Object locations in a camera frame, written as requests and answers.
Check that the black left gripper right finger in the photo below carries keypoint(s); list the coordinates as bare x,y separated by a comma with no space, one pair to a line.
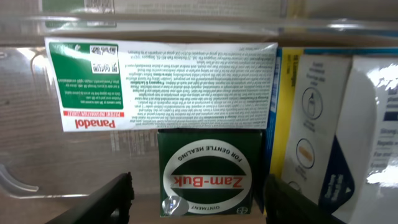
285,205

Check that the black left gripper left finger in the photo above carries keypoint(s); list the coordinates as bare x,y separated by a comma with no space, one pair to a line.
109,204

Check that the blue yellow VapoDrops box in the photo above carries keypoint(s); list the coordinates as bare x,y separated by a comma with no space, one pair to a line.
283,124

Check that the white green medicine box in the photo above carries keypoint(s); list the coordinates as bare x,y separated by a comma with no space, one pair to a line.
109,85

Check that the clear plastic container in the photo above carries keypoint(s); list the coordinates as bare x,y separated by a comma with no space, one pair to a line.
46,171

